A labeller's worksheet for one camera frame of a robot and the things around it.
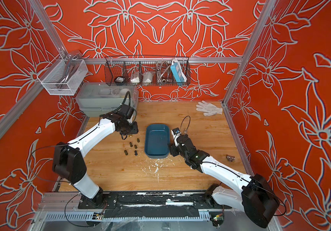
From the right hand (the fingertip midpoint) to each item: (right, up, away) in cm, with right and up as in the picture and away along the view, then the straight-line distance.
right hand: (169, 142), depth 82 cm
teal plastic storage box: (-8, -2, +13) cm, 15 cm away
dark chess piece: (-22, -5, +11) cm, 25 cm away
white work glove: (+35, +21, +32) cm, 51 cm away
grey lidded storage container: (-53, +28, +21) cm, 63 cm away
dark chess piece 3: (-21, -9, +8) cm, 24 cm away
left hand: (-21, +7, +5) cm, 22 cm away
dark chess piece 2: (-28, -8, +7) cm, 30 cm away
